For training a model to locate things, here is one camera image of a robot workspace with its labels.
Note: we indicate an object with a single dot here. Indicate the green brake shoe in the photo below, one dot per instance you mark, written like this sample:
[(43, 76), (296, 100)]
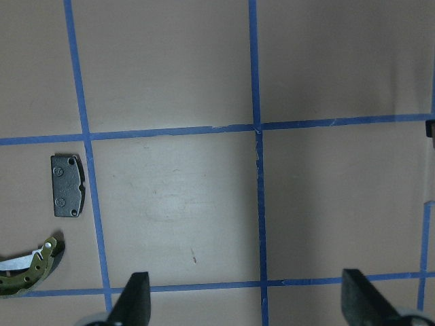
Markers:
[(22, 273)]

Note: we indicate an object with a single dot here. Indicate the small black bearing gear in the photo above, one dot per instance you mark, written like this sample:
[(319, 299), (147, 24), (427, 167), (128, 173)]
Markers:
[(430, 128)]

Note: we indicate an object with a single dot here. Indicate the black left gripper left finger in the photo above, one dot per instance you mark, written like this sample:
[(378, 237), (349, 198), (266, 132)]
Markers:
[(133, 306)]

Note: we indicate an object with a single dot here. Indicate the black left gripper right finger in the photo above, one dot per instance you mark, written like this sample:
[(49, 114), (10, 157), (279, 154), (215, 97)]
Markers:
[(363, 304)]

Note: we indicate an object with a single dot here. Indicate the black brake pad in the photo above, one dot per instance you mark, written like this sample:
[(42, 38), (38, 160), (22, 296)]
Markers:
[(68, 189)]

